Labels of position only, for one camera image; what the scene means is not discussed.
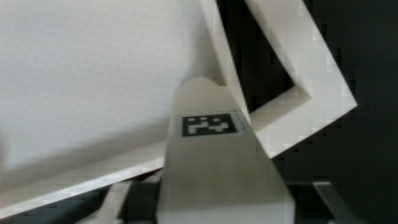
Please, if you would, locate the white desk leg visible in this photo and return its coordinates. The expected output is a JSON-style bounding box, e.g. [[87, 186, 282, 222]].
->
[[156, 77, 295, 224]]

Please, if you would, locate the white right fence block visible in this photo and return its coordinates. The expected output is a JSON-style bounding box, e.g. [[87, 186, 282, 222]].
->
[[245, 0, 357, 157]]

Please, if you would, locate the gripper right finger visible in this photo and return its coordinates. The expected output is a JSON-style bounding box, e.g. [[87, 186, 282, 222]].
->
[[288, 181, 368, 224]]

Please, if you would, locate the white desk top tray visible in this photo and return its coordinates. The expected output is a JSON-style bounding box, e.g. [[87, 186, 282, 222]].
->
[[0, 0, 240, 219]]

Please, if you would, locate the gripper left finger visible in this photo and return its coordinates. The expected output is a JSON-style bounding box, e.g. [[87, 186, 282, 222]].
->
[[76, 179, 160, 224]]

